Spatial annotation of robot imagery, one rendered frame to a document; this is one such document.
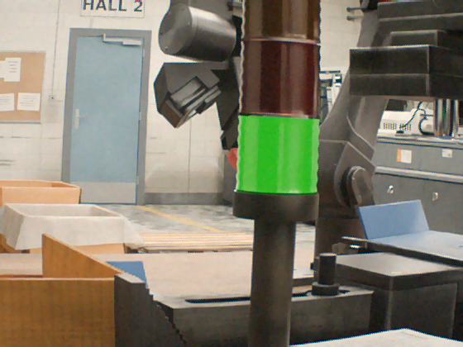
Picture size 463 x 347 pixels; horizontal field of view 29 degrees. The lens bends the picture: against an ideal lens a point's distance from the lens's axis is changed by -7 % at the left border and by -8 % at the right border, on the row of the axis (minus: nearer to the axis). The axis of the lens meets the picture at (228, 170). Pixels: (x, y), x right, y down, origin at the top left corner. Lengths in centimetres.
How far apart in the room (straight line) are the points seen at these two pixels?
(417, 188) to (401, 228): 766
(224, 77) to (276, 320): 56
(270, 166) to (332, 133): 69
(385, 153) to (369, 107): 781
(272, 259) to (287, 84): 8
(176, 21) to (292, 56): 54
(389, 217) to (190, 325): 30
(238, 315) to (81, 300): 14
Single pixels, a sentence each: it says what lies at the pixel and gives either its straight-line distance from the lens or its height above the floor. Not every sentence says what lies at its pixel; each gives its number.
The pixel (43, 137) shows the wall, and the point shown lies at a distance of 1166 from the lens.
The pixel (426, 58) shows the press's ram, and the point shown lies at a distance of 63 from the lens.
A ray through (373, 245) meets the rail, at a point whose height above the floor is 99.
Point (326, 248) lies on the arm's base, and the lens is 111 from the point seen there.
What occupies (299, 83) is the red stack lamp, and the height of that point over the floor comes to 110.
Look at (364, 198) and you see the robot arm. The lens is 109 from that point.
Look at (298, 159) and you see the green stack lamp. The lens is 43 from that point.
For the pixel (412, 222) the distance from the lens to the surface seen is 82.
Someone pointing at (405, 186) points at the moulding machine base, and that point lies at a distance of 863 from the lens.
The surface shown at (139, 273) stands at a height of 94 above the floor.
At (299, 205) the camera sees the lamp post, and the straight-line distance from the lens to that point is 43.
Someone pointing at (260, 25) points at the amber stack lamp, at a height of 113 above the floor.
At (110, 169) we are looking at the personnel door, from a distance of 1188.
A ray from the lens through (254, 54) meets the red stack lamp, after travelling 43.
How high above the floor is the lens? 108
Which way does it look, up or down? 3 degrees down
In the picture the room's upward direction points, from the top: 2 degrees clockwise
